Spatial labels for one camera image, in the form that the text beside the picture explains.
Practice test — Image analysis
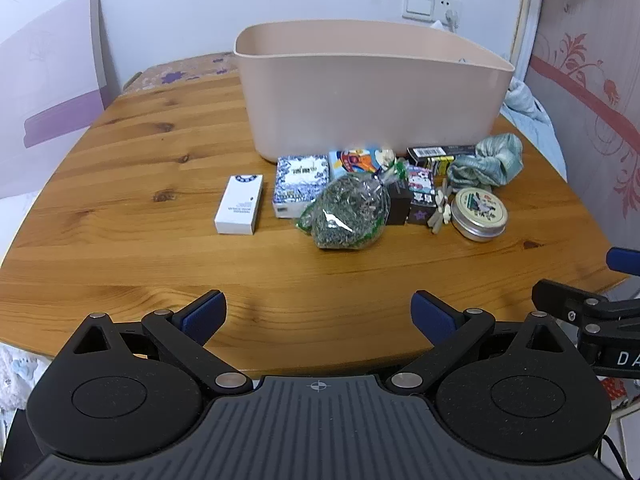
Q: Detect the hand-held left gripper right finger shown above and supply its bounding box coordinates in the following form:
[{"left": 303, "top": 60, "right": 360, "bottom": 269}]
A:
[{"left": 391, "top": 290, "right": 573, "bottom": 396}]

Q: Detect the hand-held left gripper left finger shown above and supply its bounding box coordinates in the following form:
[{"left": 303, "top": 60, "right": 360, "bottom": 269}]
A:
[{"left": 74, "top": 290, "right": 254, "bottom": 395}]

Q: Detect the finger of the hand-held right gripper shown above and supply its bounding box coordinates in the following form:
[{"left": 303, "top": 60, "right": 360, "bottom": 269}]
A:
[
  {"left": 531, "top": 280, "right": 640, "bottom": 327},
  {"left": 606, "top": 247, "right": 640, "bottom": 277}
]

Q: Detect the white flower hair clip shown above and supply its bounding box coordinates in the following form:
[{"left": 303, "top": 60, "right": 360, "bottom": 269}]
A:
[{"left": 427, "top": 184, "right": 454, "bottom": 235}]

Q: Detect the round metal tin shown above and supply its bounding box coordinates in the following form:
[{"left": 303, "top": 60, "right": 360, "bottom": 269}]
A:
[{"left": 450, "top": 187, "right": 510, "bottom": 243}]

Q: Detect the small black box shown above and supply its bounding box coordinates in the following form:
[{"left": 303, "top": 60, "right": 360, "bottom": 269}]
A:
[{"left": 387, "top": 182, "right": 414, "bottom": 226}]

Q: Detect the small white box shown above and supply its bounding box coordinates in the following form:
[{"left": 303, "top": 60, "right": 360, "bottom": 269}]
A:
[{"left": 214, "top": 174, "right": 265, "bottom": 236}]

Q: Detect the cartoon cat printed box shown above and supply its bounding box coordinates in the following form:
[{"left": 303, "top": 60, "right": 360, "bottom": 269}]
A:
[{"left": 405, "top": 165, "right": 437, "bottom": 226}]

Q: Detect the clear bag of dried herbs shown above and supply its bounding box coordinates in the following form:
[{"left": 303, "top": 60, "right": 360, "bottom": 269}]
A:
[{"left": 294, "top": 152, "right": 410, "bottom": 252}]

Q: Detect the green fabric scrunchie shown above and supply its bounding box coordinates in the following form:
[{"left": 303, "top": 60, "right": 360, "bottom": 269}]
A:
[{"left": 446, "top": 132, "right": 525, "bottom": 192}]

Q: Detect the blue white patterned box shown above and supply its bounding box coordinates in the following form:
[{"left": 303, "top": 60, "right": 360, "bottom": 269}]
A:
[{"left": 272, "top": 153, "right": 331, "bottom": 220}]

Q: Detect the long black barcode box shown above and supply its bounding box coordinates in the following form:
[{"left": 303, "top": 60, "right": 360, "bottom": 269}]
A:
[{"left": 406, "top": 143, "right": 479, "bottom": 176}]

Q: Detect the colourful cartoon box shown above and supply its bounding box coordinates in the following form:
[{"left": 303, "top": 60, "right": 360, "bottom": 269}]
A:
[{"left": 328, "top": 146, "right": 401, "bottom": 181}]

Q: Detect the beige plastic storage bin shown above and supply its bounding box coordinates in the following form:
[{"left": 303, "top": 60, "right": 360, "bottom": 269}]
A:
[{"left": 233, "top": 21, "right": 516, "bottom": 162}]

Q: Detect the light blue blanket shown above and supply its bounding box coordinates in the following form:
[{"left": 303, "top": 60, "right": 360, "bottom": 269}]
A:
[{"left": 500, "top": 79, "right": 569, "bottom": 182}]

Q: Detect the floral printed wardrobe door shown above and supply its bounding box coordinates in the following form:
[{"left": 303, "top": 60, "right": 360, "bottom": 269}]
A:
[{"left": 509, "top": 0, "right": 640, "bottom": 283}]

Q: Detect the white printed cloth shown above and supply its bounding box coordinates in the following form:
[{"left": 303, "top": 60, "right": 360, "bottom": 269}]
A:
[{"left": 0, "top": 342, "right": 57, "bottom": 432}]

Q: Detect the purple floral mattress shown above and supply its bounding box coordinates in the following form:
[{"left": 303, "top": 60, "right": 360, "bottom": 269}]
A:
[{"left": 122, "top": 51, "right": 242, "bottom": 94}]

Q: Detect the white purple board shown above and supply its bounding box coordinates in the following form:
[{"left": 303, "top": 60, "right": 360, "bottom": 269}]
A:
[{"left": 0, "top": 0, "right": 109, "bottom": 202}]

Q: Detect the black cable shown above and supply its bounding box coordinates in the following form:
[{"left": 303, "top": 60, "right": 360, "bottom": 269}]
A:
[{"left": 601, "top": 434, "right": 632, "bottom": 480}]

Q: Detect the white wall socket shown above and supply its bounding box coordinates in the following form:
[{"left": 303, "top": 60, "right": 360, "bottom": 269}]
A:
[{"left": 434, "top": 0, "right": 464, "bottom": 29}]

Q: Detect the white wall switch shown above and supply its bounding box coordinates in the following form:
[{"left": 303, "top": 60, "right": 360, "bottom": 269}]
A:
[{"left": 402, "top": 0, "right": 439, "bottom": 24}]

